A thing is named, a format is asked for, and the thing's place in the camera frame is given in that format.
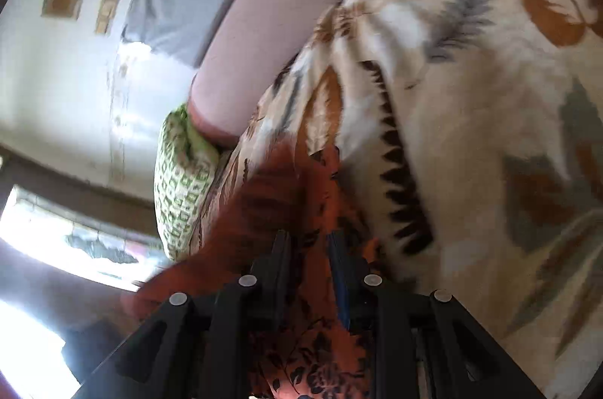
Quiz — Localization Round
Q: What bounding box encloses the leaf-print fleece blanket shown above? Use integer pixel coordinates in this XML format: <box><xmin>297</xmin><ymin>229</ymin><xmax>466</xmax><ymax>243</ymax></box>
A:
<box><xmin>200</xmin><ymin>0</ymin><xmax>603</xmax><ymax>399</ymax></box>

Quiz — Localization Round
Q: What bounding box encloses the green checkered pillow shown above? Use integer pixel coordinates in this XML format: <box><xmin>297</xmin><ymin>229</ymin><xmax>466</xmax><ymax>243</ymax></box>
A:
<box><xmin>155</xmin><ymin>104</ymin><xmax>223</xmax><ymax>261</ymax></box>

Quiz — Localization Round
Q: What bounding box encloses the beige wall switch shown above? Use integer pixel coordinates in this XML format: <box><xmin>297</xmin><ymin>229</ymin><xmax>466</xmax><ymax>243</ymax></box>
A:
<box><xmin>94</xmin><ymin>0</ymin><xmax>121</xmax><ymax>35</ymax></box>

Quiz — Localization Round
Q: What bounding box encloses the orange floral shirt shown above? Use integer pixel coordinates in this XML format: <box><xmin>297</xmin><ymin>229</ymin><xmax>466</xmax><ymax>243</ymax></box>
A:
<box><xmin>120</xmin><ymin>140</ymin><xmax>383</xmax><ymax>399</ymax></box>

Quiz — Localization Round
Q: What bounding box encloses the wooden door with leaded glass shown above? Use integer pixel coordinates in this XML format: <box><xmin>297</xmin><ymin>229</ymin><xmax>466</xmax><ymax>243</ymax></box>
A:
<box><xmin>0</xmin><ymin>142</ymin><xmax>170</xmax><ymax>399</ymax></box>

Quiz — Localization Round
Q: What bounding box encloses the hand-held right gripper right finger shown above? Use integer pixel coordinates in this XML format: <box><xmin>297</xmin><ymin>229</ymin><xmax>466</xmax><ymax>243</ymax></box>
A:
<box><xmin>328</xmin><ymin>232</ymin><xmax>547</xmax><ymax>399</ymax></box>

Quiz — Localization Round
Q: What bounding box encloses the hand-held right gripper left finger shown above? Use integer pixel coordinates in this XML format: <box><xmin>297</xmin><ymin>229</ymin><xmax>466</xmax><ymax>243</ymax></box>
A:
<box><xmin>70</xmin><ymin>230</ymin><xmax>290</xmax><ymax>399</ymax></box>

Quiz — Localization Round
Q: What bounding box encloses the pink bolster cushion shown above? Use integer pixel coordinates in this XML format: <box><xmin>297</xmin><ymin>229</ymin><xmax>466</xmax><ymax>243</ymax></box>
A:
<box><xmin>187</xmin><ymin>0</ymin><xmax>394</xmax><ymax>146</ymax></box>

